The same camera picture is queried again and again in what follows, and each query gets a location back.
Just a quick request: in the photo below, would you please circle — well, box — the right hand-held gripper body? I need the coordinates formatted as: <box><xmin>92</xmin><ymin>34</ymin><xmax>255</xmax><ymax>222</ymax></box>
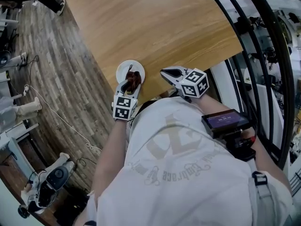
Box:
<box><xmin>173</xmin><ymin>67</ymin><xmax>210</xmax><ymax>104</ymax></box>

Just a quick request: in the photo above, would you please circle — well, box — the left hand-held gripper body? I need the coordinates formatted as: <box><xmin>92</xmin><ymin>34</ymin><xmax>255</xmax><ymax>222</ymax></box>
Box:
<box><xmin>112</xmin><ymin>93</ymin><xmax>139</xmax><ymax>122</ymax></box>

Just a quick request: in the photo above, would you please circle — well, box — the white plate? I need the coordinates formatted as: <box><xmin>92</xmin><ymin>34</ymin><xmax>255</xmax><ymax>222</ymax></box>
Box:
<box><xmin>115</xmin><ymin>59</ymin><xmax>146</xmax><ymax>87</ymax></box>

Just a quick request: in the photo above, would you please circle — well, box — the person's right forearm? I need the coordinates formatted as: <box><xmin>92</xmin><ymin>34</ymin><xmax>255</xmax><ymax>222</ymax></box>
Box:
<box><xmin>196</xmin><ymin>94</ymin><xmax>293</xmax><ymax>197</ymax></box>

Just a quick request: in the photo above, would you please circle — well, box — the person's left forearm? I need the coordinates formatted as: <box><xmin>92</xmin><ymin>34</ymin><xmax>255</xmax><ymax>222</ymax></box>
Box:
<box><xmin>90</xmin><ymin>119</ymin><xmax>132</xmax><ymax>197</ymax></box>

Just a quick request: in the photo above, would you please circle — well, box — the black screen device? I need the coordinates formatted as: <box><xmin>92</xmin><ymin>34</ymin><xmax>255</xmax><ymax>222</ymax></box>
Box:
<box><xmin>201</xmin><ymin>109</ymin><xmax>257</xmax><ymax>162</ymax></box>

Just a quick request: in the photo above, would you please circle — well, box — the person's white t-shirt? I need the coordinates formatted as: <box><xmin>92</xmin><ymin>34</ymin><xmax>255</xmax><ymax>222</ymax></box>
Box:
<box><xmin>87</xmin><ymin>95</ymin><xmax>294</xmax><ymax>226</ymax></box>

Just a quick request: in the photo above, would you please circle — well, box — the grey white rounded device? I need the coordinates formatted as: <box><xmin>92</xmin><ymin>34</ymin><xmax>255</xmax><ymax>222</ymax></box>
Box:
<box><xmin>39</xmin><ymin>165</ymin><xmax>71</xmax><ymax>193</ymax></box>
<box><xmin>0</xmin><ymin>50</ymin><xmax>12</xmax><ymax>67</ymax></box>

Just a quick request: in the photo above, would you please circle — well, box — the white desk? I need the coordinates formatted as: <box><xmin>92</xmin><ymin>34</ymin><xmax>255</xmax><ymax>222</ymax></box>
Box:
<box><xmin>0</xmin><ymin>122</ymin><xmax>40</xmax><ymax>171</ymax></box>

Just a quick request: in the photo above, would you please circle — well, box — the white floor cable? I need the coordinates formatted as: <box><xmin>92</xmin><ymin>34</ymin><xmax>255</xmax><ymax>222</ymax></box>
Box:
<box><xmin>29</xmin><ymin>86</ymin><xmax>103</xmax><ymax>154</ymax></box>

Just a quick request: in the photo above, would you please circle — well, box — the grey strap with buckle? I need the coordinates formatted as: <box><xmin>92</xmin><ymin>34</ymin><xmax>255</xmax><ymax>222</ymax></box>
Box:
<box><xmin>249</xmin><ymin>159</ymin><xmax>271</xmax><ymax>226</ymax></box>

